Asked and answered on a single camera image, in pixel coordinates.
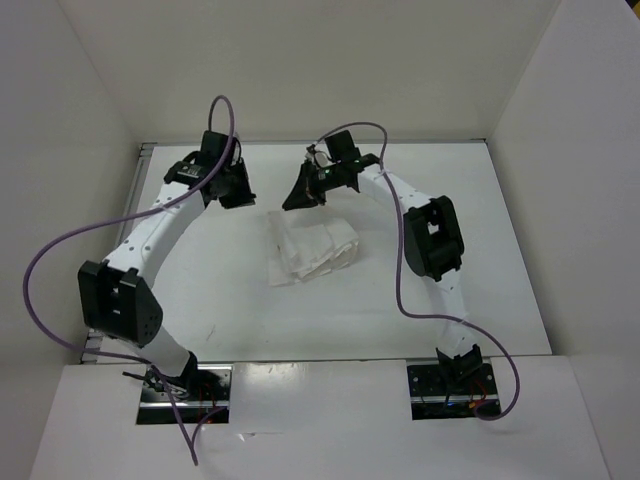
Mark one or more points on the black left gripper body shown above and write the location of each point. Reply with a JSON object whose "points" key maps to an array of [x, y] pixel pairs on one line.
{"points": [[224, 172]]}

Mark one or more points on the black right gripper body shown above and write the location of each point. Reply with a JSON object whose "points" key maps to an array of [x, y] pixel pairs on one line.
{"points": [[329, 177]]}

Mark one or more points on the white pleated skirt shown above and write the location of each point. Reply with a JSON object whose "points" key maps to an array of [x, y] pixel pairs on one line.
{"points": [[298, 254]]}

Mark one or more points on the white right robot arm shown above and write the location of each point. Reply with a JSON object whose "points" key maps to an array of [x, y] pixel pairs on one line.
{"points": [[430, 240]]}

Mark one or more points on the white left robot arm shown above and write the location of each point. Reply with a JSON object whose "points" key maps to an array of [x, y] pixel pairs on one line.
{"points": [[116, 294]]}

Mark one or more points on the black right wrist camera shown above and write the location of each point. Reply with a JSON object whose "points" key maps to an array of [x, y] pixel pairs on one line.
{"points": [[341, 147]]}

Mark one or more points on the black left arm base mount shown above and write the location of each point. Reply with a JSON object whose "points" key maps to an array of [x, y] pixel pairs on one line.
{"points": [[211, 404]]}

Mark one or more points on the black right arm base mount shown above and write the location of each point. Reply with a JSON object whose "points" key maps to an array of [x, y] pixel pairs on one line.
{"points": [[432, 399]]}

